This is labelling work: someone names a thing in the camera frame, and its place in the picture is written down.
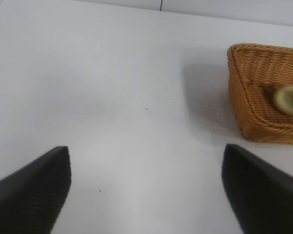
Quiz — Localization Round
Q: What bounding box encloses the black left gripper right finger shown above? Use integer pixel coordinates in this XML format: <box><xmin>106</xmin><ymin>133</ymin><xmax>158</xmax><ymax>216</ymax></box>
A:
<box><xmin>221</xmin><ymin>143</ymin><xmax>293</xmax><ymax>234</ymax></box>

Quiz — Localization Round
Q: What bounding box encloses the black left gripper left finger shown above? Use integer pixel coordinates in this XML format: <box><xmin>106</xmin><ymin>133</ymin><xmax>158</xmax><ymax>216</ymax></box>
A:
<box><xmin>0</xmin><ymin>146</ymin><xmax>72</xmax><ymax>234</ymax></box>

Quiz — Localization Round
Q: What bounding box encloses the brown woven wicker basket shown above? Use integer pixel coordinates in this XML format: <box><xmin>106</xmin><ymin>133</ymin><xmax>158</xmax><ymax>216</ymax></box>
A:
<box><xmin>227</xmin><ymin>43</ymin><xmax>293</xmax><ymax>143</ymax></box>

